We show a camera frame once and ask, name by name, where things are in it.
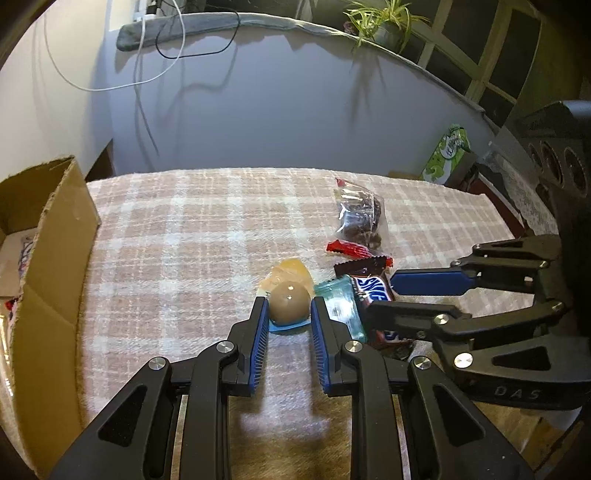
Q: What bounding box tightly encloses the chocolate bar with white label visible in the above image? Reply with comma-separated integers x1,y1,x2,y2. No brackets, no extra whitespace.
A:
13,233,38,280

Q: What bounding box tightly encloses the yellow candy wrapper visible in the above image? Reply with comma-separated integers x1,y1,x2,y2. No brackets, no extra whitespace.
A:
259,258,315,334

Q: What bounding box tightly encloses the pink plaid tablecloth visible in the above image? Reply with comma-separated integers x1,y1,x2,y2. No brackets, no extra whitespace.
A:
46,167,564,480

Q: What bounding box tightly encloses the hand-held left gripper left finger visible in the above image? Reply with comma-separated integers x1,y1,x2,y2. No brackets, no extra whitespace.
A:
48,295,271,480

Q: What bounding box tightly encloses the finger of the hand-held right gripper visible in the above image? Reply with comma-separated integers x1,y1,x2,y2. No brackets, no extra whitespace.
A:
390,233,563,306
362,299,568,387

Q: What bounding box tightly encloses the green potted plant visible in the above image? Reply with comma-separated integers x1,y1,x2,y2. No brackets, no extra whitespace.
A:
344,0,430,54

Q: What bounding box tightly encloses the white window frame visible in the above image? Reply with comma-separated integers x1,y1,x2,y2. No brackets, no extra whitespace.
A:
406,0,546,121

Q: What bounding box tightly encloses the brown chocolate bar blue lettering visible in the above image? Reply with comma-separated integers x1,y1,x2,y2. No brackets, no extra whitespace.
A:
333,255,414,352

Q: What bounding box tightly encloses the brown cardboard box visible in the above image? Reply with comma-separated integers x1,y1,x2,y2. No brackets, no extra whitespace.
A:
0,156,101,478

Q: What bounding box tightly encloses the clear bag of dark snacks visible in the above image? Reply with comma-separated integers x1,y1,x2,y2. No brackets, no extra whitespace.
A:
326,178,386,258

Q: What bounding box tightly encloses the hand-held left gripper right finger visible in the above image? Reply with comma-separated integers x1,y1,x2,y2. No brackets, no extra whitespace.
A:
310,296,539,480

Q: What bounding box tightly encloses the black cable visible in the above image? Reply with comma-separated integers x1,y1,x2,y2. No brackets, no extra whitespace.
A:
156,11,241,60

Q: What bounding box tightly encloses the teal candy wrapper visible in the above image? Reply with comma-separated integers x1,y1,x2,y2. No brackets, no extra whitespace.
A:
314,275,370,343

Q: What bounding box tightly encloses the white cable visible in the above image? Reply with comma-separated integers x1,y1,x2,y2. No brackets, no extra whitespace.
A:
44,0,185,92

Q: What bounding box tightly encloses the white lace cloth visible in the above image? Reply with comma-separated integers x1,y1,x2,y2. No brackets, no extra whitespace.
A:
480,152,559,236

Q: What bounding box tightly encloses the green tissue box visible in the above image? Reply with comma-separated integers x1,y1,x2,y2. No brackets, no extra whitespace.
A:
421,124,472,185

